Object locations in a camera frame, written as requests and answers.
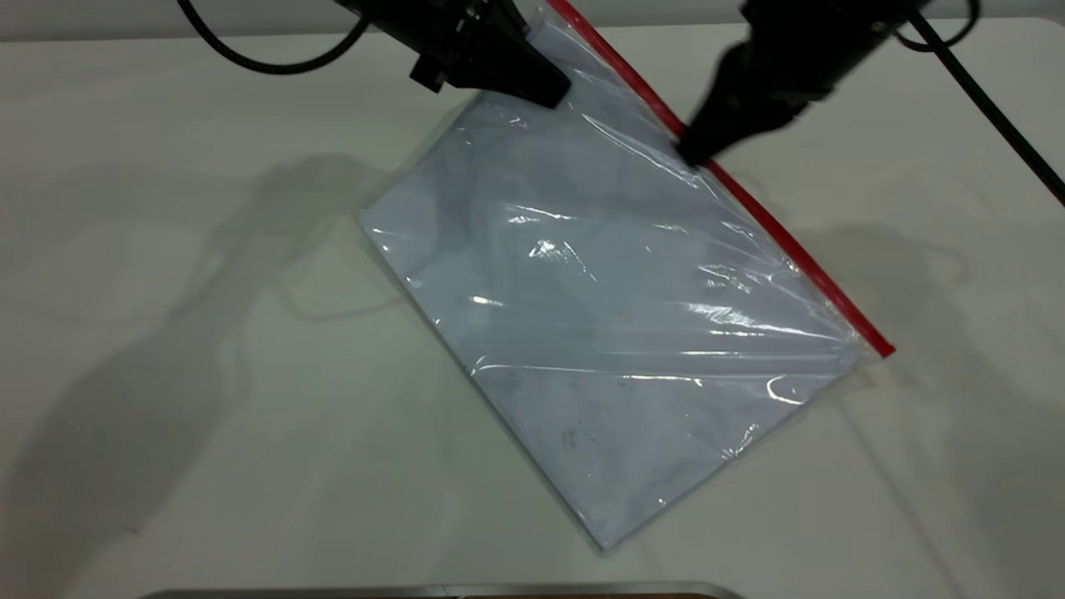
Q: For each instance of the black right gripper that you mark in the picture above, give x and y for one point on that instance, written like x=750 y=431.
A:
x=815 y=42

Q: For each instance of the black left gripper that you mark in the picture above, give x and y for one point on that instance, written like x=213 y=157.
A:
x=449 y=33

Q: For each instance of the clear zip bag red strip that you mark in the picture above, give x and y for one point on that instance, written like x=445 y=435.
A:
x=749 y=195

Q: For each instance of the silver metal edge bar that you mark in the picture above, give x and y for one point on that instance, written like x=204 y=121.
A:
x=441 y=591

